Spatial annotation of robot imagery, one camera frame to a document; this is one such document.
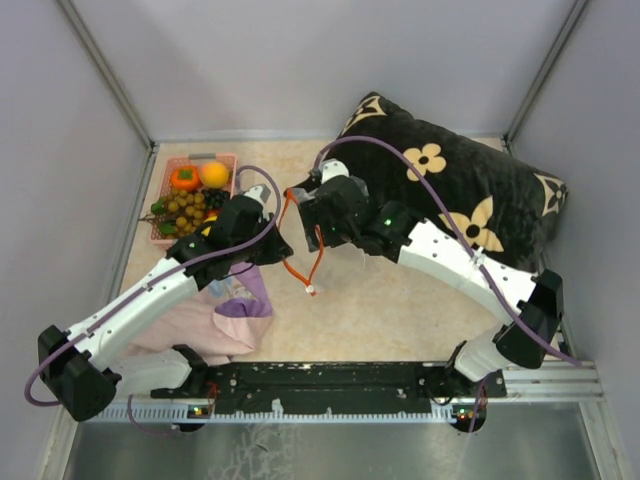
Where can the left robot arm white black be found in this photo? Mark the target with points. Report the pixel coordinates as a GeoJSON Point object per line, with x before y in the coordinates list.
{"type": "Point", "coordinates": [76, 364]}

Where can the orange fruit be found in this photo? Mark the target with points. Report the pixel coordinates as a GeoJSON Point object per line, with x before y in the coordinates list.
{"type": "Point", "coordinates": [214, 175]}

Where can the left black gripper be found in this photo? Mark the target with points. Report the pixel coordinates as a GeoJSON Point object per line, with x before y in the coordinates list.
{"type": "Point", "coordinates": [274, 251]}

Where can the brown longan bunch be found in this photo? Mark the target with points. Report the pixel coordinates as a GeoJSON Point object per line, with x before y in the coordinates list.
{"type": "Point", "coordinates": [178, 213]}

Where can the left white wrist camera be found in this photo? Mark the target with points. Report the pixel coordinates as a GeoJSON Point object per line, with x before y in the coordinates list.
{"type": "Point", "coordinates": [259, 192]}

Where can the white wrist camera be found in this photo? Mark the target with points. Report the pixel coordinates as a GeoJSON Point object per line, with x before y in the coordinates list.
{"type": "Point", "coordinates": [259, 192]}
{"type": "Point", "coordinates": [332, 168]}

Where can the clear zip bag orange zipper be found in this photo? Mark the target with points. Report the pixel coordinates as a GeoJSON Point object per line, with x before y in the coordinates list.
{"type": "Point", "coordinates": [319, 269]}

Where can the pink purple cloth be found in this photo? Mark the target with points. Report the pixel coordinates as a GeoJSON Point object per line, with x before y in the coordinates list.
{"type": "Point", "coordinates": [225, 320]}

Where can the dark grape bunch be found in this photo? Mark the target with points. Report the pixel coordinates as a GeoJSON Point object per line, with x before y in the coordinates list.
{"type": "Point", "coordinates": [215, 198]}

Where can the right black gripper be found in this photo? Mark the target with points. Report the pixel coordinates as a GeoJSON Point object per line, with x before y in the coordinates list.
{"type": "Point", "coordinates": [313, 216]}

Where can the white slotted cable duct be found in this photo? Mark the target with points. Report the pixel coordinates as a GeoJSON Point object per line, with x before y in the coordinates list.
{"type": "Point", "coordinates": [185, 413]}

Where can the aluminium frame rail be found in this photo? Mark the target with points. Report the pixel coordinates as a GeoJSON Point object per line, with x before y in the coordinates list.
{"type": "Point", "coordinates": [554, 382]}

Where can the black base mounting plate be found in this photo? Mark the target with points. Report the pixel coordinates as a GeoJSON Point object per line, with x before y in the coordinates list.
{"type": "Point", "coordinates": [317, 388]}

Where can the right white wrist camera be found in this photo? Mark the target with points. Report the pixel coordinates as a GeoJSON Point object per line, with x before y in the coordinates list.
{"type": "Point", "coordinates": [332, 168]}

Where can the orange persimmon with green calyx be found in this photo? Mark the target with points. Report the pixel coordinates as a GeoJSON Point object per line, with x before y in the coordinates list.
{"type": "Point", "coordinates": [185, 178]}

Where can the black pillow cream flowers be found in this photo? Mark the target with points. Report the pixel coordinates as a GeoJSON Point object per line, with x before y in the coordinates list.
{"type": "Point", "coordinates": [505, 206]}

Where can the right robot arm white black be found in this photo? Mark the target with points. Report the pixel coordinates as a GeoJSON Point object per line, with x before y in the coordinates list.
{"type": "Point", "coordinates": [528, 308]}

